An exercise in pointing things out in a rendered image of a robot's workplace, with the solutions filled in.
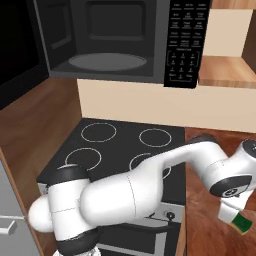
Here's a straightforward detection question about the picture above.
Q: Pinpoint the black microwave oven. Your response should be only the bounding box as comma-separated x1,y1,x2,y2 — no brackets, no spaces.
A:
32,0,213,90

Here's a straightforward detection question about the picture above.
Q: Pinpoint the green and yellow sponge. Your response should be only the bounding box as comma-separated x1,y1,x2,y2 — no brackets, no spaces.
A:
231,212,253,236

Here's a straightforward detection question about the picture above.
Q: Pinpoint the wooden wall shelf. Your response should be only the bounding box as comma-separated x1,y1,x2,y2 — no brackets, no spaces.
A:
197,0,256,90

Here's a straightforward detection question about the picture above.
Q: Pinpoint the dark oven door handle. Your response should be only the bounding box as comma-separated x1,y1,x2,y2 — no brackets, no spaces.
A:
99,221,169,235

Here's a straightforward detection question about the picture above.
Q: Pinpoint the black microwave door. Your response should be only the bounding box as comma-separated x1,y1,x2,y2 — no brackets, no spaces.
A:
0,0,52,111

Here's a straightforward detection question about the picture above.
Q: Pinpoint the grey microwave turntable plate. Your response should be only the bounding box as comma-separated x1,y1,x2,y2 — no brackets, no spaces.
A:
68,52,148,72

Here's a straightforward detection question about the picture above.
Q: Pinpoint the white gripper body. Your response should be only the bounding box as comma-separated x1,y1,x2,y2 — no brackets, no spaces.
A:
217,199,248,224

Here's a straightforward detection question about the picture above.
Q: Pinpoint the black hob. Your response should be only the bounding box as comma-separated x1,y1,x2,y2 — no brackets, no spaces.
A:
35,117,187,207

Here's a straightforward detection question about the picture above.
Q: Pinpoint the grey drawer front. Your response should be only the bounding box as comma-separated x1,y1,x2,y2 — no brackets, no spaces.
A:
0,155,42,256

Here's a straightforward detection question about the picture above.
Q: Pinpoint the grey drawer handle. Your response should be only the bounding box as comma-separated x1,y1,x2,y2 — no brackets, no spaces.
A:
0,219,18,236

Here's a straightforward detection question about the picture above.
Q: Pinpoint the wooden tall cabinet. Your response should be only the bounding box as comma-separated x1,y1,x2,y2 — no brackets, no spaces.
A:
0,75,84,256

